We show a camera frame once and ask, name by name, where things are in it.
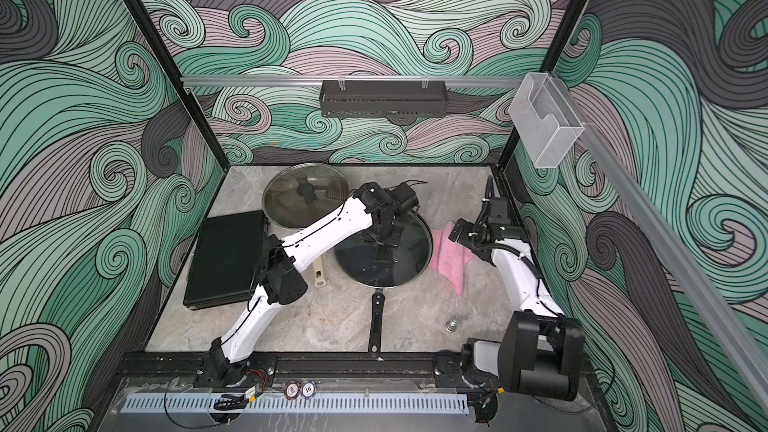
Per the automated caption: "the white slotted cable duct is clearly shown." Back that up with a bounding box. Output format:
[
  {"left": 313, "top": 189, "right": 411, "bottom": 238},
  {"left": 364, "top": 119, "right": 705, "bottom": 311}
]
[{"left": 119, "top": 392, "right": 469, "bottom": 415}]

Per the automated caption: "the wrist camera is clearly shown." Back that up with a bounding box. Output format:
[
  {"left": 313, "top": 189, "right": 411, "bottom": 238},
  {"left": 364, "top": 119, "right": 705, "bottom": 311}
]
[
  {"left": 483, "top": 194, "right": 512, "bottom": 226},
  {"left": 390, "top": 182, "right": 419, "bottom": 215}
]

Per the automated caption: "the large glass pot lid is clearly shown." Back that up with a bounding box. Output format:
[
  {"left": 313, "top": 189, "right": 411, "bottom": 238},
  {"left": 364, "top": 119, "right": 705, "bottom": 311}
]
[{"left": 333, "top": 212, "right": 434, "bottom": 289}]

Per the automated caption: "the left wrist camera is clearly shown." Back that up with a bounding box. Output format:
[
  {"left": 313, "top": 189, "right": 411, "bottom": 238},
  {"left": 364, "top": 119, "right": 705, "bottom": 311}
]
[{"left": 390, "top": 182, "right": 419, "bottom": 215}]

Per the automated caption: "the pink fluffy cloth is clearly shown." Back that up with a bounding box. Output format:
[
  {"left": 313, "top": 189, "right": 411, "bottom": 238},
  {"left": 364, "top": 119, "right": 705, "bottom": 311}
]
[{"left": 429, "top": 221, "right": 476, "bottom": 296}]

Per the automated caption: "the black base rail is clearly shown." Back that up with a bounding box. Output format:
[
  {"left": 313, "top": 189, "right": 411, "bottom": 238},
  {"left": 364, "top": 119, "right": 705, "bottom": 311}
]
[{"left": 116, "top": 351, "right": 501, "bottom": 390}]

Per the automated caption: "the aluminium side rail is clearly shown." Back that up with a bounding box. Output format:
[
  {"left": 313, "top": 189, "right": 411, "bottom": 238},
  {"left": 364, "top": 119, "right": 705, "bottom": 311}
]
[{"left": 550, "top": 76, "right": 767, "bottom": 410}]

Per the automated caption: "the brown pan beige handle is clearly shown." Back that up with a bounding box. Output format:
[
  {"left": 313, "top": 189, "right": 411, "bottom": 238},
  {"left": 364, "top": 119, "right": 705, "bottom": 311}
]
[{"left": 266, "top": 215, "right": 355, "bottom": 288}]

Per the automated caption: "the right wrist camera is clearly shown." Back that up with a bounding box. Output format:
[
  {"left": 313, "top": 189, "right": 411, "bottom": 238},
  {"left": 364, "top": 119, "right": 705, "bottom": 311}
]
[{"left": 483, "top": 194, "right": 512, "bottom": 226}]

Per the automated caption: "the clear mesh wall bin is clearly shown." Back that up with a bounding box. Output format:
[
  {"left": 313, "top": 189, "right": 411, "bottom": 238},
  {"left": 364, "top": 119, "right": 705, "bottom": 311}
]
[{"left": 508, "top": 72, "right": 584, "bottom": 169}]

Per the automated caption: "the black wall shelf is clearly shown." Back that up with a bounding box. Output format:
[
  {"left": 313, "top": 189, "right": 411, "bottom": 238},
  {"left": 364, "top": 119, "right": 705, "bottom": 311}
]
[{"left": 319, "top": 81, "right": 449, "bottom": 119}]

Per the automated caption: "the aluminium wall rail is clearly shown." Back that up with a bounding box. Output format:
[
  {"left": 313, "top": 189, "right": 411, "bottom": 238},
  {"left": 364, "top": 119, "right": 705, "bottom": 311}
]
[{"left": 181, "top": 74, "right": 524, "bottom": 89}]

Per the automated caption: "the black flat case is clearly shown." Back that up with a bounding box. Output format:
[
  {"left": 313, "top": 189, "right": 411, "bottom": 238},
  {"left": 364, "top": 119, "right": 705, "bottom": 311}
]
[{"left": 183, "top": 210, "right": 268, "bottom": 310}]

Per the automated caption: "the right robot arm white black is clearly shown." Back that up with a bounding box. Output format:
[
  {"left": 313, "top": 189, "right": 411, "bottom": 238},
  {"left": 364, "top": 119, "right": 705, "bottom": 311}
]
[{"left": 449, "top": 219, "right": 585, "bottom": 401}]

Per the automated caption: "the small metal knob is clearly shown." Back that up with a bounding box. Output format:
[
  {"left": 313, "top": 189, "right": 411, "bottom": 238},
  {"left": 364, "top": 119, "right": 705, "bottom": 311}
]
[{"left": 444, "top": 316, "right": 459, "bottom": 333}]

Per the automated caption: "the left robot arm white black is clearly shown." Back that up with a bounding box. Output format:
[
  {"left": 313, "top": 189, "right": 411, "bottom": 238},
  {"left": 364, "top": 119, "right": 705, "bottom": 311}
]
[{"left": 206, "top": 182, "right": 418, "bottom": 387}]

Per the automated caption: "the small glass pot lid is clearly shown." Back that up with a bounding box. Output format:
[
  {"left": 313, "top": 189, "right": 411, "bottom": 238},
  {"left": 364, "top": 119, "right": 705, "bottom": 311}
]
[{"left": 262, "top": 163, "right": 349, "bottom": 229}]

